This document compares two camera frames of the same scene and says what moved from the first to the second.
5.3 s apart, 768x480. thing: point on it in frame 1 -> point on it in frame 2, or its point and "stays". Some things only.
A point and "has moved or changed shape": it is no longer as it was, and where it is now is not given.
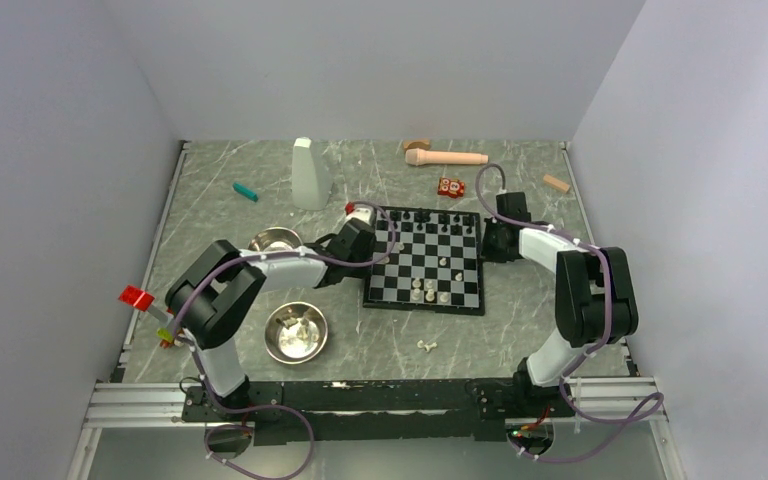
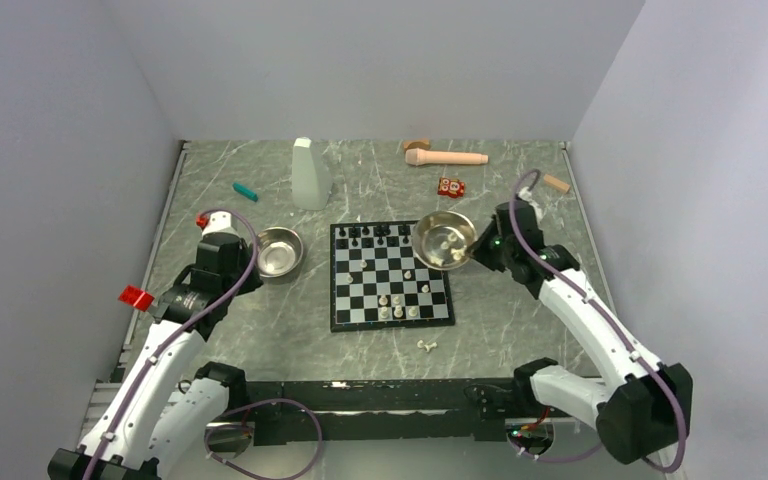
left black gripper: x=368 y=253 -> x=253 y=282
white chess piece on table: x=421 y=344 stays
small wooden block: x=555 y=183 stays
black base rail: x=379 y=412 stays
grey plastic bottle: x=312 y=176 stays
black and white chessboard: x=436 y=265 has moved or changed shape
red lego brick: x=136 y=297 stays
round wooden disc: x=418 y=145 stays
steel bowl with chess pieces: x=295 y=332 -> x=441 y=239
